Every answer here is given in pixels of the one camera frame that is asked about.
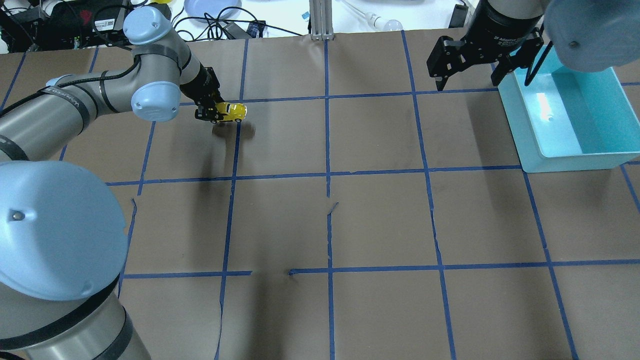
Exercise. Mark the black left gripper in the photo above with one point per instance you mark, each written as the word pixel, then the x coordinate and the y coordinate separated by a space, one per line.
pixel 196 82

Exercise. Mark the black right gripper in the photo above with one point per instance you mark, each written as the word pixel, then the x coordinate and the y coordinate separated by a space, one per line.
pixel 504 31

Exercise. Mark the yellow toy beetle car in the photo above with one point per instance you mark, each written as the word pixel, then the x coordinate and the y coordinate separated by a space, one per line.
pixel 225 112

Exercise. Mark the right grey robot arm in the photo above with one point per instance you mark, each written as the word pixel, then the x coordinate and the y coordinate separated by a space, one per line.
pixel 587 36

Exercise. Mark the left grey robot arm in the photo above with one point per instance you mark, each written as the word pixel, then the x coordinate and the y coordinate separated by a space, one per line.
pixel 63 233

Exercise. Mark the blue plastic plate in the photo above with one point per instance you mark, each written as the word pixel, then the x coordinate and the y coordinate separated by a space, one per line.
pixel 223 9

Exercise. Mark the light blue plastic bin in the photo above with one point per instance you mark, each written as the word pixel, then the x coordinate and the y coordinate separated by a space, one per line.
pixel 567 120

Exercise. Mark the white light bulb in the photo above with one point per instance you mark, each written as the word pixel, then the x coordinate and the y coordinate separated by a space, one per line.
pixel 375 21

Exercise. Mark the black electronics box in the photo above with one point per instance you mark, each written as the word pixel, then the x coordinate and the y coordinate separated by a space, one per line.
pixel 49 25

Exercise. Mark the aluminium frame post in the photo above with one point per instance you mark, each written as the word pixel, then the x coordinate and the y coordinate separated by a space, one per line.
pixel 321 20

